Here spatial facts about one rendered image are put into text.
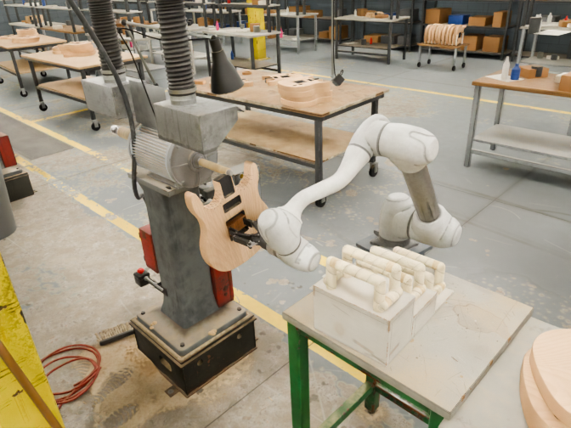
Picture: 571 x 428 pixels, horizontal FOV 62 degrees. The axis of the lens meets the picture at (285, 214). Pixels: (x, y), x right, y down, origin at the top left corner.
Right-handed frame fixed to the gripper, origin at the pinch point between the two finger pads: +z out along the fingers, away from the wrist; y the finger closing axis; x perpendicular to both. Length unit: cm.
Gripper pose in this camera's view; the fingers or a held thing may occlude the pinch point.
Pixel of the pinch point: (238, 226)
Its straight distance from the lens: 193.7
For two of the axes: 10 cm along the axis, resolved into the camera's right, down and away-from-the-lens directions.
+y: 6.8, -4.9, 5.4
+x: -1.6, -8.2, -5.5
